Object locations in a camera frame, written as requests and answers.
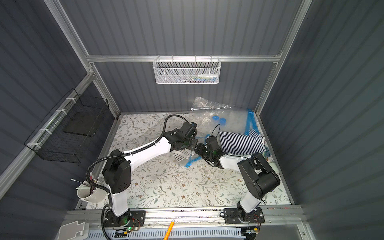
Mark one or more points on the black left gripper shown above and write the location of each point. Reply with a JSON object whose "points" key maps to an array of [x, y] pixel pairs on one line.
{"points": [[190, 142]]}

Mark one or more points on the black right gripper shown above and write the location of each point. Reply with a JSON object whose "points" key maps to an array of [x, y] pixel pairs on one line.
{"points": [[205, 150]]}

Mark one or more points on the clear vacuum bag blue zipper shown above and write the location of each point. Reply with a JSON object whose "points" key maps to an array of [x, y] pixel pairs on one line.
{"points": [[202, 111]]}

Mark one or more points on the blue white striped garment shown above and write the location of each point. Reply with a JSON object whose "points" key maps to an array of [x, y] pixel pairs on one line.
{"points": [[242, 144]]}

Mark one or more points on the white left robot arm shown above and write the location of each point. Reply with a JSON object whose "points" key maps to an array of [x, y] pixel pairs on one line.
{"points": [[119, 168]]}

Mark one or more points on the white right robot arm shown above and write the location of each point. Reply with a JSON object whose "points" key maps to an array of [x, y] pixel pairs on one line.
{"points": [[258, 175]]}

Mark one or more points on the blue valve cap on bag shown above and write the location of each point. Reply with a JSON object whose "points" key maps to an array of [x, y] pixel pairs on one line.
{"points": [[216, 118]]}

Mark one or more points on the black white striped garment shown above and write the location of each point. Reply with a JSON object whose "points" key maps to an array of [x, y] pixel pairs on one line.
{"points": [[182, 157]]}

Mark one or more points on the blue round valve cap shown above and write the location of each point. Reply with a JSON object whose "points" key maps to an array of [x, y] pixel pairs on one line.
{"points": [[223, 121]]}

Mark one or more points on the orange pencil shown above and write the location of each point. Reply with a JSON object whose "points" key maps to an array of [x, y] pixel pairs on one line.
{"points": [[169, 230]]}

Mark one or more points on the white pen cup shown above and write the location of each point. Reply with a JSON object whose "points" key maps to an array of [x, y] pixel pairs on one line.
{"points": [[85, 193]]}

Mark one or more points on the white wire wall basket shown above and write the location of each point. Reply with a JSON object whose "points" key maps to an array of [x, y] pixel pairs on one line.
{"points": [[187, 73]]}

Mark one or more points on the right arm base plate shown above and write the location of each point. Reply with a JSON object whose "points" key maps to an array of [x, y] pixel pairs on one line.
{"points": [[238, 216]]}

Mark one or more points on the white vented cable duct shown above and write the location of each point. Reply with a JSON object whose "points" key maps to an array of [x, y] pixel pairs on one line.
{"points": [[213, 233]]}

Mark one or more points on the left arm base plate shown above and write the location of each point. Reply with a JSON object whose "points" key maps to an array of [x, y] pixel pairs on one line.
{"points": [[129, 219]]}

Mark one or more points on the black wire wall basket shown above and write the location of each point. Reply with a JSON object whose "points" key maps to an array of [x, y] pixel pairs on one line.
{"points": [[68, 133]]}

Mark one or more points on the white plastic bracket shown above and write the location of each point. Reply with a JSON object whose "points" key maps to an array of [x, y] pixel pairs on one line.
{"points": [[74, 231]]}

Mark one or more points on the aluminium corner frame post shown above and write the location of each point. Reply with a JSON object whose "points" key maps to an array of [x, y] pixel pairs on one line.
{"points": [[286, 47]]}

